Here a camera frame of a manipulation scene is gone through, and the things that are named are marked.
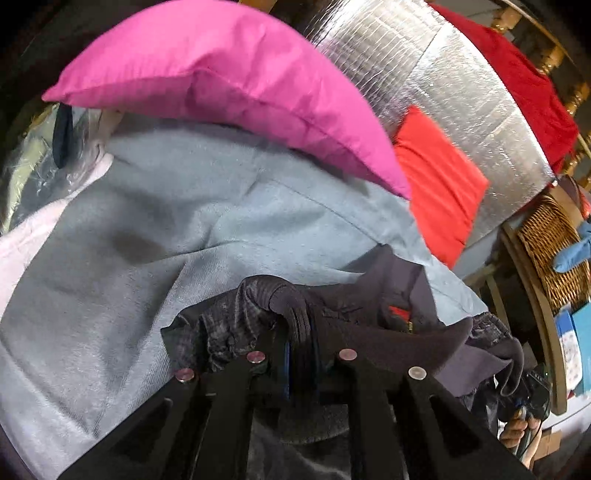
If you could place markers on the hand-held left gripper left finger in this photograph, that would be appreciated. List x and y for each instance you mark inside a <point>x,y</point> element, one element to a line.
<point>279,369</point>

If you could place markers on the dark grey jacket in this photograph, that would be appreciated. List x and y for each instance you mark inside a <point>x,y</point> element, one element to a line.
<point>392,286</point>

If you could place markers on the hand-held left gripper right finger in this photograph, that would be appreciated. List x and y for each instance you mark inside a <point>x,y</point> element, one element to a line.
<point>355,392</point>

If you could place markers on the wicker chair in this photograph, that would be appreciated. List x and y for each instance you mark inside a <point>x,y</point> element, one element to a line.
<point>549,240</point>

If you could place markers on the clear plastic bag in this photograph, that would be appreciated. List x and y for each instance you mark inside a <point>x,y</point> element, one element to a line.
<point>32,175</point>

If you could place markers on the light blue cloth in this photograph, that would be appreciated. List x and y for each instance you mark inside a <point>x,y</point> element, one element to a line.
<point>572,256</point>

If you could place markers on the orange-red pillow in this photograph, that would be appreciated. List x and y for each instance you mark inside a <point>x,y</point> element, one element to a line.
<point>438,184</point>

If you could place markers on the golden wooden bed frame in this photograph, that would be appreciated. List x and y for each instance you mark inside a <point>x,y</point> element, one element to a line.
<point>551,57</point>

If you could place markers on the silver foil insulation mat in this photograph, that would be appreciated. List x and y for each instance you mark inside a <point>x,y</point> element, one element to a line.
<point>461,83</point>

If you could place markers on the light blue-grey blanket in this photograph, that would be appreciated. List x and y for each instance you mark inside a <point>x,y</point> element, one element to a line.
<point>184,207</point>

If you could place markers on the pink pillow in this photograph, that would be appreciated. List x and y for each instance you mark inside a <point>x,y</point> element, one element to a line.
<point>207,69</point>

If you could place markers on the blue box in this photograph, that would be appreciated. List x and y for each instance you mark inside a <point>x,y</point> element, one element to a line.
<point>579,332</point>

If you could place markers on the person's right hand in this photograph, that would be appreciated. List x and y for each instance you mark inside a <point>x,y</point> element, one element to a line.
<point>512,434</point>

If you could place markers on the red blanket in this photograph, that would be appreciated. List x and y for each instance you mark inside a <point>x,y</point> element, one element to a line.
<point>521,78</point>

